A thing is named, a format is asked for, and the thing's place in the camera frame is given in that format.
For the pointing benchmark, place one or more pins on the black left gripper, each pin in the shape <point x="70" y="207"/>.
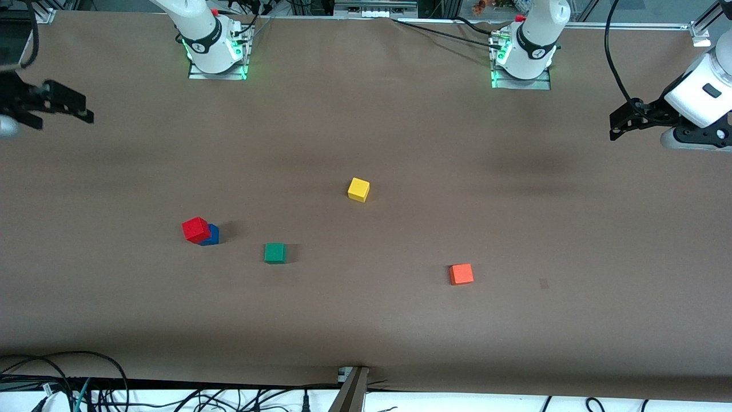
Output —
<point x="651" y="113"/>

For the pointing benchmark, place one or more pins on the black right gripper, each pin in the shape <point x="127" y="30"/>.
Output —
<point x="17" y="98"/>

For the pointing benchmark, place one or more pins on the red wooden block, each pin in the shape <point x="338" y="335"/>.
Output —
<point x="195" y="229"/>

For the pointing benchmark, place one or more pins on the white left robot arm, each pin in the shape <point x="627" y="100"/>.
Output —
<point x="532" y="46"/>

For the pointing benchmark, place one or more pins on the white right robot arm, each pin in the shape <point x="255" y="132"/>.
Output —
<point x="203" y="40"/>

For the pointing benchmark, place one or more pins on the blue wooden block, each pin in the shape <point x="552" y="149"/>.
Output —
<point x="213" y="236"/>

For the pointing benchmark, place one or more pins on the orange wooden block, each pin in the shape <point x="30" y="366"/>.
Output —
<point x="461" y="274"/>

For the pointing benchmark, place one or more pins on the green wooden block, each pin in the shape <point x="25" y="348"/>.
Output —
<point x="274" y="252"/>

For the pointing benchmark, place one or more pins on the yellow wooden block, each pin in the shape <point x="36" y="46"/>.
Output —
<point x="358" y="189"/>

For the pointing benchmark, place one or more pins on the white power strip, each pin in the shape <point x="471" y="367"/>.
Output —
<point x="374" y="7"/>

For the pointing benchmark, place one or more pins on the aluminium profile strut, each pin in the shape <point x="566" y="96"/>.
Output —
<point x="350" y="392"/>

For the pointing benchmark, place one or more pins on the aluminium table frame rail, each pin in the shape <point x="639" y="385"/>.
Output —
<point x="629" y="24"/>

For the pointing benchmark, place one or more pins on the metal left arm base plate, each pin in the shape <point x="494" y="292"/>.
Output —
<point x="523" y="83"/>

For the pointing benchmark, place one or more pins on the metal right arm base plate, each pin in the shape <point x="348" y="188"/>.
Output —
<point x="217" y="73"/>

